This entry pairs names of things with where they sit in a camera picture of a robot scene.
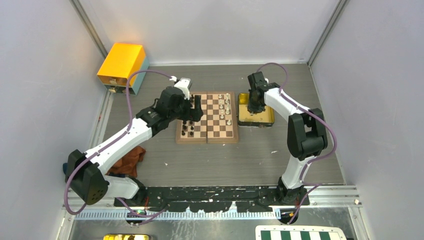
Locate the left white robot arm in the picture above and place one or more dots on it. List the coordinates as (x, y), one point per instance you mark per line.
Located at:
(86, 172)

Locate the dark blue cloth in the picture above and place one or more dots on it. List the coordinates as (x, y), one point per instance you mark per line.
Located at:
(64, 168)

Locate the wooden chess board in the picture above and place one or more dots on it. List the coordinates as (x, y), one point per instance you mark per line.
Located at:
(210, 129)

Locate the orange cloth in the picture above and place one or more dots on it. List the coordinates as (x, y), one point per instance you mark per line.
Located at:
(127, 165)

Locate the gold tin front edge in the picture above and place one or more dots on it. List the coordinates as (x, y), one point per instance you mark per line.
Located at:
(122, 236)

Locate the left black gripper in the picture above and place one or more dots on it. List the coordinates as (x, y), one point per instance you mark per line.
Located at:
(194, 114)

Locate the gold tin tray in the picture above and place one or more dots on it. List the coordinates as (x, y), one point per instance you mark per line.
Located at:
(264, 119)

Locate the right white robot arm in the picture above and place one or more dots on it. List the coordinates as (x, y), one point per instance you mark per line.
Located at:
(306, 133)

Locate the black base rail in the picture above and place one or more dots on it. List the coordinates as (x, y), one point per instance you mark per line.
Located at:
(213, 199)

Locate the yellow teal drawer box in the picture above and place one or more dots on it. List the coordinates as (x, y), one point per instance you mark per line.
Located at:
(123, 60)

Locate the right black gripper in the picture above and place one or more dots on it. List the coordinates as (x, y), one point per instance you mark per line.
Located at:
(252, 108)

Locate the green white checkered board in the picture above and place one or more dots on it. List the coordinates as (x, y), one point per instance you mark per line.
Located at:
(298, 232)

